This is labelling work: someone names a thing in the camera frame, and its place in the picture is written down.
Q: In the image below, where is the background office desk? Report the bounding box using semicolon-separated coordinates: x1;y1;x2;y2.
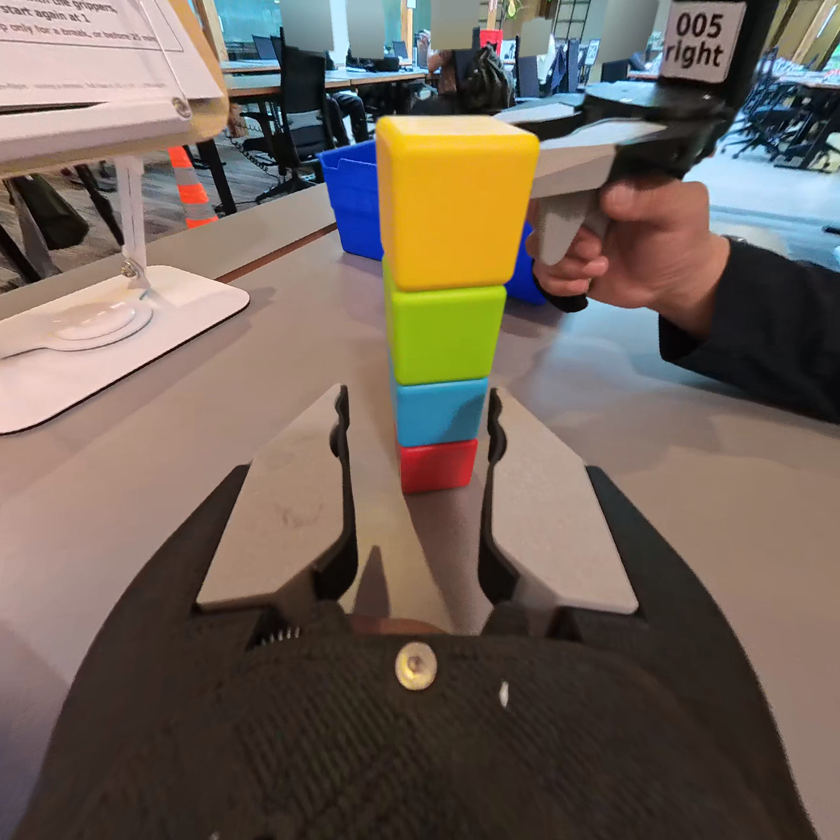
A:
197;58;431;217

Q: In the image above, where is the orange traffic cone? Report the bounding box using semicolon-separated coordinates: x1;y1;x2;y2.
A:
167;146;219;231

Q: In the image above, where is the person's right hand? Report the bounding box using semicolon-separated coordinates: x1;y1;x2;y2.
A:
533;178;731;339

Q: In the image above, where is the black bag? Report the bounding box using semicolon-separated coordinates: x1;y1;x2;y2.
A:
5;172;90;253

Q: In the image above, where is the red magnetic cube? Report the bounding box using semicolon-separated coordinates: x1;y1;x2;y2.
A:
398;438;480;494

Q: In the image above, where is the black office chair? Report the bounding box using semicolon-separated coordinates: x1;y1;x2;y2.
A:
239;45;342;191

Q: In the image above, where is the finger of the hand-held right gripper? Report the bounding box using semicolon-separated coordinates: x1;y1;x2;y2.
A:
528;121;669;201
493;104;588;142

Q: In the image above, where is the teal magnetic cube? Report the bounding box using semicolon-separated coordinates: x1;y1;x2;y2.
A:
392;377;490;448

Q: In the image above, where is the green magnetic cube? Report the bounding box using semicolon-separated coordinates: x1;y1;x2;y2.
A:
382;259;508;387

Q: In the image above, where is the yellow magnetic cube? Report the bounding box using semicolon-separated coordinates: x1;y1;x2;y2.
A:
375;115;540;291

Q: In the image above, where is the blue plastic storage bin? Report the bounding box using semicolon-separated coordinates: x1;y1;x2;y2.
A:
317;140;549;307

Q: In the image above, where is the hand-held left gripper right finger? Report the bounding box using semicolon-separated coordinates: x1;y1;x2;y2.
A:
478;387;641;616

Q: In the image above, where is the printed instruction sheet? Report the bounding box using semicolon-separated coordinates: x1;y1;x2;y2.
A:
0;0;227;109

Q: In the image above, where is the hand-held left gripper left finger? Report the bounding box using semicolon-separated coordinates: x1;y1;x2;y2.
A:
196;385;361;611

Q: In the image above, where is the white stand with wooden board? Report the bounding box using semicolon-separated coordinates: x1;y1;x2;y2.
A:
0;0;252;435

